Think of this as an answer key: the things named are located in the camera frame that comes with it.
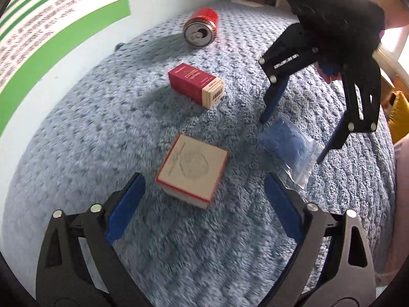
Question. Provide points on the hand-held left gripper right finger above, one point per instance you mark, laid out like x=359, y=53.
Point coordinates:
x=284, y=208

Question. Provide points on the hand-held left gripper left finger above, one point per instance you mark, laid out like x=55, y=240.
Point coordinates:
x=124, y=211

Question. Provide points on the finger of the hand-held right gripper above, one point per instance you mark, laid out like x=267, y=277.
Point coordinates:
x=364, y=102
x=281, y=60

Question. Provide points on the clear plastic bag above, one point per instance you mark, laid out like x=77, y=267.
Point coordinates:
x=287, y=144

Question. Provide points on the white square box red sides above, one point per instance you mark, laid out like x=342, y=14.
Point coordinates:
x=193, y=163

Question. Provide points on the person's right forearm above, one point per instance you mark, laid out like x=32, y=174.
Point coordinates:
x=393, y=9

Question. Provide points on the yellow cushion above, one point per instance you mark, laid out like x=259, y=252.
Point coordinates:
x=399, y=115

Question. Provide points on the blue fluffy blanket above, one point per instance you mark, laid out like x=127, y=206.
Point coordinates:
x=111, y=128

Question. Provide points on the red drink can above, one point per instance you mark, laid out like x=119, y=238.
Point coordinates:
x=203, y=25

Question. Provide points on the long red box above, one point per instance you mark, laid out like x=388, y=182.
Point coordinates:
x=191, y=81

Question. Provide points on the green and white wall poster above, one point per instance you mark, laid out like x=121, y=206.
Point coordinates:
x=48, y=38

